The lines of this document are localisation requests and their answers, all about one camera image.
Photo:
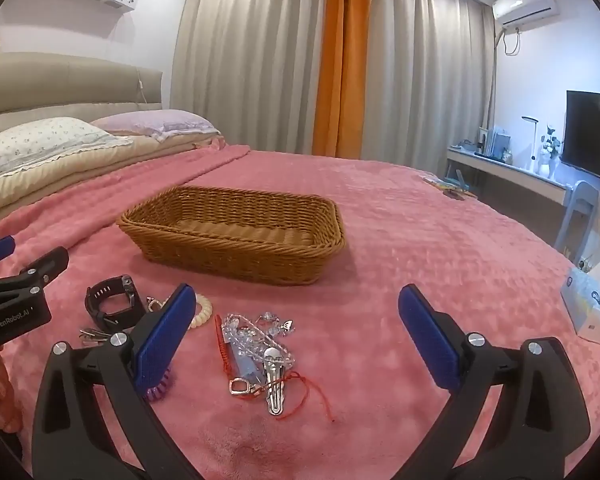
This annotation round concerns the black television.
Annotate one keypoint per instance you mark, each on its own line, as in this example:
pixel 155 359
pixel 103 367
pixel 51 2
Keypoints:
pixel 595 135

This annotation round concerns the light grey chair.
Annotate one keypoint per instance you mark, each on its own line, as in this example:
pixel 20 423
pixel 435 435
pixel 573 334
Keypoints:
pixel 582 200

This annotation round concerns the brown wicker basket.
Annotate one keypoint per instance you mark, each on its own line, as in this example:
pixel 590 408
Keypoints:
pixel 230 260

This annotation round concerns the silver metal hair clip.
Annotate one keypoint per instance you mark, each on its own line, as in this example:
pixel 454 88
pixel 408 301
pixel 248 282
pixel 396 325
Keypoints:
pixel 275 390

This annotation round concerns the white blue tissue box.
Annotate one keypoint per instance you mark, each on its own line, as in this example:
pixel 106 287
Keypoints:
pixel 590 305

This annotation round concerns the white desk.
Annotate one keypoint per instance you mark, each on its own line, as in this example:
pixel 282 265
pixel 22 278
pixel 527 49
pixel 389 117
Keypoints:
pixel 510 170

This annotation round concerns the white desk lamp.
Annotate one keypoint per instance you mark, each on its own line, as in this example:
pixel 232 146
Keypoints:
pixel 534 145

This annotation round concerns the white vase with flowers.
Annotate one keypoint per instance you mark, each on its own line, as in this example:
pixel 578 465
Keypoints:
pixel 551 155

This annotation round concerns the clear blue hair clip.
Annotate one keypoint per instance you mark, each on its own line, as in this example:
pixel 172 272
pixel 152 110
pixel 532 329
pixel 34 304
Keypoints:
pixel 247 370

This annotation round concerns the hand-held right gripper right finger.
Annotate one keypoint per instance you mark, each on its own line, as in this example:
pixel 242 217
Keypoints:
pixel 430 340

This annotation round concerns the person's left hand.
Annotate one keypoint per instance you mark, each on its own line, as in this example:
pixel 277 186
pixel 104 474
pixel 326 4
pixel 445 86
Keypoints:
pixel 2 395

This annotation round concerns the books on desk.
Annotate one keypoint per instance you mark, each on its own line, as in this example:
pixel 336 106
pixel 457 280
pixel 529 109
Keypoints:
pixel 497 142

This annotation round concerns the beige curtain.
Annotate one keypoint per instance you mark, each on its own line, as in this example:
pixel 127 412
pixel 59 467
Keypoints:
pixel 430 70
pixel 250 55

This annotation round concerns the beige padded headboard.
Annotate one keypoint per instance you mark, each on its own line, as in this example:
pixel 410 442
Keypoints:
pixel 55 80

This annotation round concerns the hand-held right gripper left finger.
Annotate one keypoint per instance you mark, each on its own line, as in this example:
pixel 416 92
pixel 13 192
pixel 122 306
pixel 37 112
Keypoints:
pixel 162 340

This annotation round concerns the light purple pillow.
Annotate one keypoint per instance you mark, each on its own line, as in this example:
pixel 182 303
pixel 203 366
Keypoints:
pixel 155 120

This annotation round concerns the black smartwatch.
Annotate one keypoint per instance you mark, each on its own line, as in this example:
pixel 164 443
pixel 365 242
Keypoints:
pixel 97 305

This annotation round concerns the white air conditioner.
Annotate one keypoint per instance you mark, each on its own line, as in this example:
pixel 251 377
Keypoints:
pixel 525 5

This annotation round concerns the pink fleece blanket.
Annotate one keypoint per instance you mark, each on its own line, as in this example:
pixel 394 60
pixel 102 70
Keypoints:
pixel 430 260

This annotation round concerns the orange curtain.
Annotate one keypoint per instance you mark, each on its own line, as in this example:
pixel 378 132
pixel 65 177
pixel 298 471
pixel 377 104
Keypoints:
pixel 337 60

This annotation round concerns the beige folded quilt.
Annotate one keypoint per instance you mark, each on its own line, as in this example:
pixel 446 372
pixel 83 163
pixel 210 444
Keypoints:
pixel 80 170

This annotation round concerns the silver keys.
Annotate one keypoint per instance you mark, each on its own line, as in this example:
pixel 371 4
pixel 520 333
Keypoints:
pixel 95 336

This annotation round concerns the pile of small accessories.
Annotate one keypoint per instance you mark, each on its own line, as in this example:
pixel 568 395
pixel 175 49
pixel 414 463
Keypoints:
pixel 447 187

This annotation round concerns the white floral pillow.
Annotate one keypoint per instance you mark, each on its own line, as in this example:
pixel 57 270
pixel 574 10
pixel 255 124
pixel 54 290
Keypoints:
pixel 40 140

